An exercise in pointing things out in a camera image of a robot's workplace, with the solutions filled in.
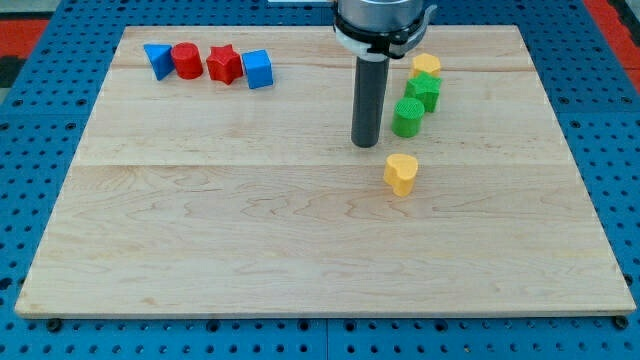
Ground blue cube block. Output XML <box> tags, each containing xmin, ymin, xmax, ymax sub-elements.
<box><xmin>241</xmin><ymin>49</ymin><xmax>274</xmax><ymax>89</ymax></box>

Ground light wooden board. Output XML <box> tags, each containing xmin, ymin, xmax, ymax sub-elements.
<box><xmin>15</xmin><ymin>26</ymin><xmax>636</xmax><ymax>319</ymax></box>

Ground green star block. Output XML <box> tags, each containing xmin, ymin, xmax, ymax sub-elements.
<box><xmin>404</xmin><ymin>72</ymin><xmax>442</xmax><ymax>113</ymax></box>

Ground yellow heart block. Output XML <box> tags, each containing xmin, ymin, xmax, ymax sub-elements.
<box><xmin>383</xmin><ymin>153</ymin><xmax>419</xmax><ymax>197</ymax></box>

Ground blue triangle block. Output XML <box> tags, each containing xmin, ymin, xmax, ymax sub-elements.
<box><xmin>143</xmin><ymin>44</ymin><xmax>175</xmax><ymax>81</ymax></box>

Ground yellow hexagon block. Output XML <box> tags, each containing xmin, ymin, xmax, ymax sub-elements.
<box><xmin>409</xmin><ymin>53</ymin><xmax>441</xmax><ymax>78</ymax></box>

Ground green cylinder block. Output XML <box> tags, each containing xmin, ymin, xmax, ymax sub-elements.
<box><xmin>391</xmin><ymin>97</ymin><xmax>425</xmax><ymax>138</ymax></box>

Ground red star block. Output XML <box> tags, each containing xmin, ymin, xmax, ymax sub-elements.
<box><xmin>206</xmin><ymin>44</ymin><xmax>243</xmax><ymax>85</ymax></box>

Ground red cylinder block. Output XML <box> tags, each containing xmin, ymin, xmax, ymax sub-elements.
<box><xmin>171</xmin><ymin>42</ymin><xmax>204</xmax><ymax>80</ymax></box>

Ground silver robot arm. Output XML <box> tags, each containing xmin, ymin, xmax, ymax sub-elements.
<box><xmin>333</xmin><ymin>0</ymin><xmax>438</xmax><ymax>148</ymax></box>

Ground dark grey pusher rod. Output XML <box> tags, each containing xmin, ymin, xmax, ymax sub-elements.
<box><xmin>351</xmin><ymin>58</ymin><xmax>389</xmax><ymax>148</ymax></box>

